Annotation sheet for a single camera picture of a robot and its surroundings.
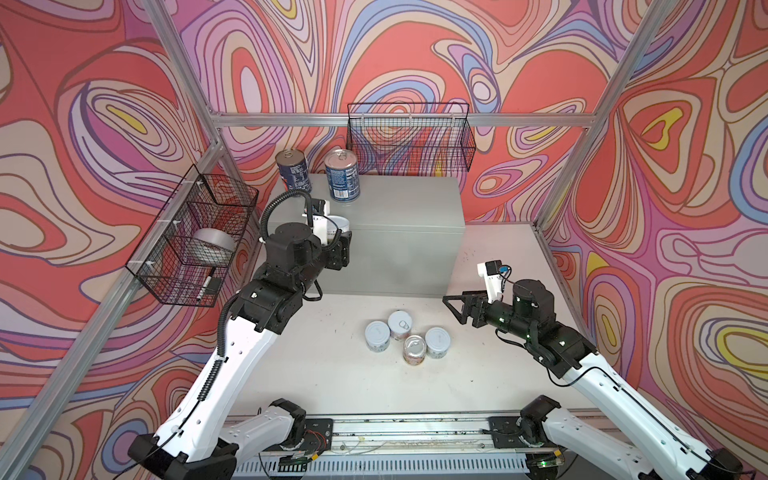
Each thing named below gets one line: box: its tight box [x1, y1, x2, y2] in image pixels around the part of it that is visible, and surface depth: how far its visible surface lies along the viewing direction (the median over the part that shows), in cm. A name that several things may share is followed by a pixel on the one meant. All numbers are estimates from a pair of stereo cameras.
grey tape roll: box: [188, 228, 236, 266], surface depth 74 cm
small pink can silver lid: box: [403, 334, 427, 366], surface depth 84 cm
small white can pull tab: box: [387, 310, 413, 341], surface depth 88 cm
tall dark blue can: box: [275, 148, 312, 192], surface depth 76 cm
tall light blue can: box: [324, 148, 360, 203], surface depth 75 cm
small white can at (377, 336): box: [365, 320, 390, 353], surface depth 86 cm
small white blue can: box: [425, 327, 451, 359], surface depth 86 cm
